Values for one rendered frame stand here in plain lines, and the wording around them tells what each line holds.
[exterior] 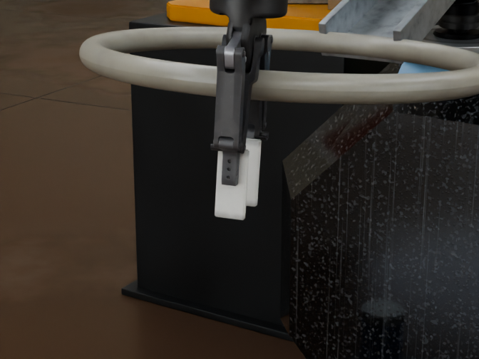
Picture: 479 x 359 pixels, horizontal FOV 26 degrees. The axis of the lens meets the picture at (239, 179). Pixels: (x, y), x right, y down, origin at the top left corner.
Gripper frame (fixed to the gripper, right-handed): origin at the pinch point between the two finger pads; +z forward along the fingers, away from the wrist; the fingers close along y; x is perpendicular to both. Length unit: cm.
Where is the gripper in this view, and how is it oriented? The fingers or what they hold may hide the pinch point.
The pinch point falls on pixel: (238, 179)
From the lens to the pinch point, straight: 103.9
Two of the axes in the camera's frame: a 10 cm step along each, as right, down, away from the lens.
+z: -0.6, 9.7, 2.5
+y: 2.4, -2.3, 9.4
